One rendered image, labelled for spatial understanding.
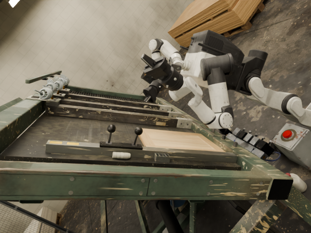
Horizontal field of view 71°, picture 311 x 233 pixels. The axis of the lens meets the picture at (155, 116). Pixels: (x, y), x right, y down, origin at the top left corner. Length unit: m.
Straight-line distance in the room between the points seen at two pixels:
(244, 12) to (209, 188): 4.08
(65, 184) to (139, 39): 6.34
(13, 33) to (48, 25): 0.85
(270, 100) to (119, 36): 5.64
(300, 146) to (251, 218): 0.40
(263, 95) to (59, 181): 1.25
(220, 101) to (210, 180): 0.40
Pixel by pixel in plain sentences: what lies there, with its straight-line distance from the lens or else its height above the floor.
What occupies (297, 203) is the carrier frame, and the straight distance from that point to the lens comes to 1.29.
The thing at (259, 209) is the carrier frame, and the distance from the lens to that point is 1.22.
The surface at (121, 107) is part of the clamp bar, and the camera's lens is 1.84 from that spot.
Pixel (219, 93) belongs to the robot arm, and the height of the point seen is 1.23.
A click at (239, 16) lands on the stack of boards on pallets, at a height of 0.32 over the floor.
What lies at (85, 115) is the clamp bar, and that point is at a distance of 1.61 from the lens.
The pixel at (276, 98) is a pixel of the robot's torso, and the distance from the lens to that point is 1.67.
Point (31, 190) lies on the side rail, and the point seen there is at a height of 1.67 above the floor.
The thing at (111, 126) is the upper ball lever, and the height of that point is 1.55.
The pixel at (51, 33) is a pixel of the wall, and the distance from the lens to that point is 6.68.
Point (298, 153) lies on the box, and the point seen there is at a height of 0.89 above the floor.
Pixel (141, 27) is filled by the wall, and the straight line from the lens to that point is 7.05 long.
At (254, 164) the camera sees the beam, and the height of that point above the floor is 0.90.
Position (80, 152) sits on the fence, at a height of 1.58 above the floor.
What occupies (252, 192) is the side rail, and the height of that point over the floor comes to 0.94.
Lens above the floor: 1.76
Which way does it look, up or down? 20 degrees down
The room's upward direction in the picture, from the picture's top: 52 degrees counter-clockwise
